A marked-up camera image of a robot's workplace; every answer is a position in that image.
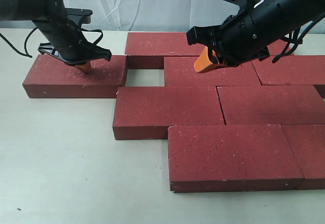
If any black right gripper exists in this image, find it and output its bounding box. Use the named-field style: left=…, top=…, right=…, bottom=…
left=186, top=0, right=324, bottom=74

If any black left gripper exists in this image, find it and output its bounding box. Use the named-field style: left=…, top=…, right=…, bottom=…
left=32, top=0, right=112, bottom=74

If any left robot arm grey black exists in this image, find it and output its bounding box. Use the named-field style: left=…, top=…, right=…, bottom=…
left=1, top=0, right=112, bottom=73

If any red brick under tilted one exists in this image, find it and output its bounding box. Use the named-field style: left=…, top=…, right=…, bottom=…
left=125, top=32, right=204, bottom=69

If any red brick far right edge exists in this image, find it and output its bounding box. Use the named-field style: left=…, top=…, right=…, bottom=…
left=252, top=55, right=324, bottom=98

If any red brick edge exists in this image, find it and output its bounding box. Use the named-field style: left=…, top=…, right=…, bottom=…
left=282, top=124, right=324, bottom=190
left=252, top=55, right=324, bottom=98

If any large red brick front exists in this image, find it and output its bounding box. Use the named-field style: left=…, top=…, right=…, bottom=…
left=168, top=124, right=304, bottom=193

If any red brick front right edge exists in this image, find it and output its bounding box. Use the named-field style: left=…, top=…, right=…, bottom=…
left=282, top=124, right=324, bottom=190

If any white backdrop cloth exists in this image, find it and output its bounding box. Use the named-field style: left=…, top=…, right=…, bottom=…
left=64, top=0, right=239, bottom=32

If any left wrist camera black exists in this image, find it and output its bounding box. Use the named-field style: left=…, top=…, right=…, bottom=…
left=66, top=8, right=93, bottom=27

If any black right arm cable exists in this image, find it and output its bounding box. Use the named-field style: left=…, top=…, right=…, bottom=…
left=272, top=13, right=325, bottom=64

